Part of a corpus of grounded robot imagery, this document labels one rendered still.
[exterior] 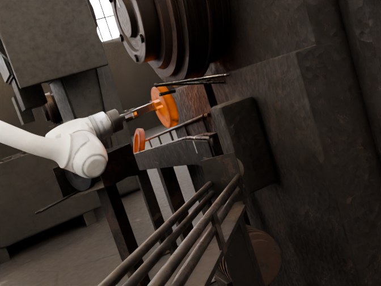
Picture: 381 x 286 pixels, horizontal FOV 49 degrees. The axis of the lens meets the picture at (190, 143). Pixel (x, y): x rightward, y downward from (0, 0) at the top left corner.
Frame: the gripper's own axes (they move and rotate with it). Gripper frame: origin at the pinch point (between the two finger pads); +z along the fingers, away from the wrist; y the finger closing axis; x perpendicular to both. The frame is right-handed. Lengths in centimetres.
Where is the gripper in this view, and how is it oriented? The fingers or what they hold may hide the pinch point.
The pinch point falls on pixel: (163, 101)
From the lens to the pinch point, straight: 148.3
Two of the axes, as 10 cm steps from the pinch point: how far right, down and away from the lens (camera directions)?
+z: 8.7, -3.8, 3.2
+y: 3.5, 0.2, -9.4
